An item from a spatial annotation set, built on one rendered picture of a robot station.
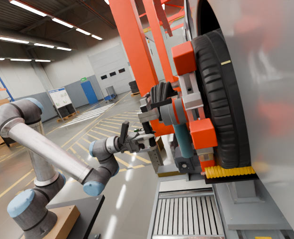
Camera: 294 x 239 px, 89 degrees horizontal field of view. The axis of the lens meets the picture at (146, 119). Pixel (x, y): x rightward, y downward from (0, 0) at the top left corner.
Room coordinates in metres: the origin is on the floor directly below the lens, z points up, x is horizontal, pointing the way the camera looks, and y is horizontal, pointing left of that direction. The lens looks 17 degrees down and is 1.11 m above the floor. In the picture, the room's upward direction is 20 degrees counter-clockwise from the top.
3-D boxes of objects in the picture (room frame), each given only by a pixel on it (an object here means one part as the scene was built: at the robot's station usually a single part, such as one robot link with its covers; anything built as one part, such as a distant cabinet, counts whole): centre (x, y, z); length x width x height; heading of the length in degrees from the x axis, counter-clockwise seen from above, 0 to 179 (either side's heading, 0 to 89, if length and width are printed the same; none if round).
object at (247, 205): (0.72, -0.43, 0.32); 0.40 x 0.30 x 0.28; 161
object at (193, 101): (0.78, -0.26, 0.85); 0.54 x 0.07 x 0.54; 161
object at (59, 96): (9.24, 4.32, 0.98); 1.50 x 0.50 x 1.95; 168
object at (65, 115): (10.51, 5.02, 0.55); 1.40 x 0.80 x 1.09; 165
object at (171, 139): (2.54, -0.56, 0.28); 2.47 x 0.09 x 0.22; 161
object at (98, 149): (0.78, 0.29, 0.81); 0.12 x 0.09 x 0.10; 72
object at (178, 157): (1.08, -0.32, 0.26); 0.42 x 0.18 x 0.35; 71
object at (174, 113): (0.80, -0.20, 0.85); 0.21 x 0.14 x 0.14; 71
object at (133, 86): (9.57, -0.35, 0.55); 1.40 x 0.80 x 1.09; 76
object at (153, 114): (0.68, -0.02, 0.93); 0.09 x 0.05 x 0.05; 71
